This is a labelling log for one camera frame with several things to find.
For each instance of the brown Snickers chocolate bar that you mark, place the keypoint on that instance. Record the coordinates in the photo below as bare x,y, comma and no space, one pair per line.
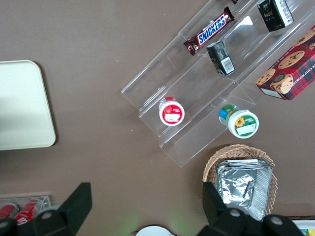
211,30

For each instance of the foil wrapped sandwich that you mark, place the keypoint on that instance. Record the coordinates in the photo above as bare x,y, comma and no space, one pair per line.
236,184

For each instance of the white round dish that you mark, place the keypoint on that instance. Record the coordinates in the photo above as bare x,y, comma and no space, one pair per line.
153,231

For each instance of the red cola can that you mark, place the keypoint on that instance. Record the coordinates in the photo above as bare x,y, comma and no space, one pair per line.
27,211
7,211

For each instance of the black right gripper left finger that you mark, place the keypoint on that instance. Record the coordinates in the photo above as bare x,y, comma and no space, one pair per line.
70,211

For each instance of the round wicker basket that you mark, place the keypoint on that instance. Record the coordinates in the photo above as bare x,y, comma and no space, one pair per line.
246,151

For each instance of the green lidded sunflower cup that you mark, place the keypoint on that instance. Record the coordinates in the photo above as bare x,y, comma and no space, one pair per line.
242,123

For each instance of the red tartan cookie box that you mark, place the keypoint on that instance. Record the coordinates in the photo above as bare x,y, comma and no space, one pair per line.
290,71

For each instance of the white colourful box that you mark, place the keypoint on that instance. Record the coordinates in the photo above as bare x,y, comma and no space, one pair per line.
306,227

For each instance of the cream plastic tray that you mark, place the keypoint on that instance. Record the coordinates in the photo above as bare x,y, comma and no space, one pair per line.
22,105

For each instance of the red lidded yogurt cup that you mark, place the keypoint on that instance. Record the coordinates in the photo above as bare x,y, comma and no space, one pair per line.
171,113

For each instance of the dark red candy bar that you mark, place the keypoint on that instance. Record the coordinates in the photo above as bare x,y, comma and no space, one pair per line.
235,1

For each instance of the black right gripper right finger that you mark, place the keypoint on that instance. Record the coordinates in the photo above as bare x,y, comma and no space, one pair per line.
216,216

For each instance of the tall black and white carton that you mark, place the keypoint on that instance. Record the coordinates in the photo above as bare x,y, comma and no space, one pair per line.
273,14

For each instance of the small black carton with barcode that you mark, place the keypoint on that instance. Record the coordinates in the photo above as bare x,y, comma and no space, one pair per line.
220,57

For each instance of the clear acrylic stepped display shelf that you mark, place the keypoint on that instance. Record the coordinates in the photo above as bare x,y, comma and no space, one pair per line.
197,98

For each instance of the clear acrylic can holder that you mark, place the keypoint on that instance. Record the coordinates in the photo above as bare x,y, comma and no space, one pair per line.
45,200

